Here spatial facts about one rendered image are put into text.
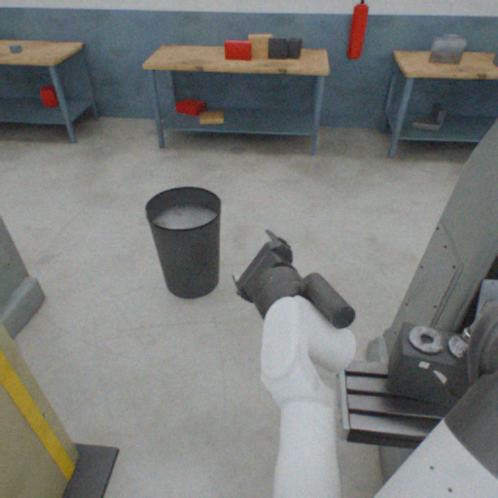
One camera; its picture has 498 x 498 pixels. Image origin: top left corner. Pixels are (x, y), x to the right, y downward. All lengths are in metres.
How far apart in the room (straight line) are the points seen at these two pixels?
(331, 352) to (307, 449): 0.13
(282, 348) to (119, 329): 2.27
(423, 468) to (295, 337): 0.20
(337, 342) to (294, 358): 0.09
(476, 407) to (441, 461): 0.05
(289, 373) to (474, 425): 0.21
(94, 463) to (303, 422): 1.84
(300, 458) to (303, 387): 0.07
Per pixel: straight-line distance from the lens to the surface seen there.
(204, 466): 2.19
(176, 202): 2.79
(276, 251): 0.69
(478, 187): 1.59
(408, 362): 1.23
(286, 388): 0.50
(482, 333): 0.38
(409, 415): 1.34
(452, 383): 1.05
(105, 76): 5.58
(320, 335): 0.54
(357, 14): 4.86
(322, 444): 0.49
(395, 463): 2.11
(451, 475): 0.37
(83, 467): 2.28
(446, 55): 4.71
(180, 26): 5.14
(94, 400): 2.47
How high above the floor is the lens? 2.02
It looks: 40 degrees down
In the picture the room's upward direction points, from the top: straight up
